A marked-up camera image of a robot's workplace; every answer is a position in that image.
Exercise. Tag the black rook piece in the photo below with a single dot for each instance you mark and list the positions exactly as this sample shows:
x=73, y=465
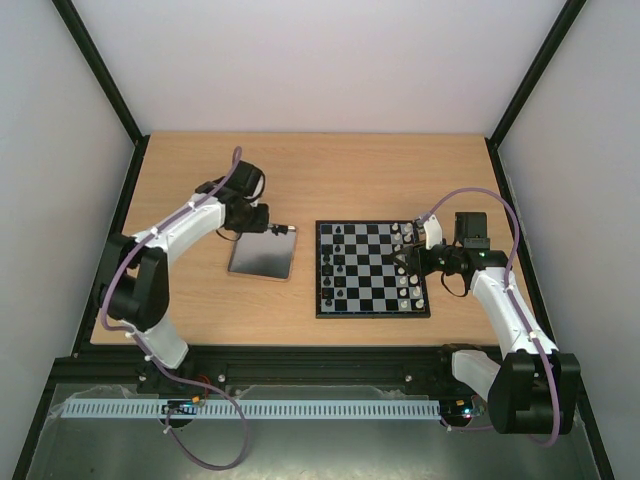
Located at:
x=281, y=229

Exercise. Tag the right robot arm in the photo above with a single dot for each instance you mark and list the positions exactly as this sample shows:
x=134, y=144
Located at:
x=534, y=389

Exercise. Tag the white slotted cable duct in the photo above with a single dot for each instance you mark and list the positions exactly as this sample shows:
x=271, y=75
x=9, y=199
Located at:
x=253, y=409

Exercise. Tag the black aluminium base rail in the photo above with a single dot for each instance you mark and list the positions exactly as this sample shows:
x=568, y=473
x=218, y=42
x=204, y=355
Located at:
x=412, y=370

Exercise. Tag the metal tray wooden rim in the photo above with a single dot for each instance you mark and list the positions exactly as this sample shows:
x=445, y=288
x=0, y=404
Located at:
x=263, y=255

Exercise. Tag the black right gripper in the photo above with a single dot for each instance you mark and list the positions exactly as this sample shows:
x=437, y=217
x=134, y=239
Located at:
x=414, y=256

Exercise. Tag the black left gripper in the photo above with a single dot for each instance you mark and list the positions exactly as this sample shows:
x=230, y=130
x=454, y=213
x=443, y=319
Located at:
x=261, y=225

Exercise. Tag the black white chessboard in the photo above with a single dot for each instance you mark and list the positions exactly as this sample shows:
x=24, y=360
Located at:
x=371, y=289

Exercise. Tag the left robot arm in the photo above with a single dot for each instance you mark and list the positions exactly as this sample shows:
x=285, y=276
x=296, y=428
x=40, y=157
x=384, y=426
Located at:
x=132, y=283

